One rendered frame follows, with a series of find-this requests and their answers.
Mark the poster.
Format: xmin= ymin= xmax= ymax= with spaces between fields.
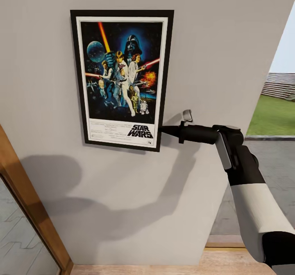
xmin=70 ymin=10 xmax=174 ymax=152

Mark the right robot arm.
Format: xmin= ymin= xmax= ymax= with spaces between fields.
xmin=158 ymin=109 xmax=295 ymax=275

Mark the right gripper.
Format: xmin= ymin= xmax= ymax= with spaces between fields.
xmin=158 ymin=121 xmax=205 ymax=144

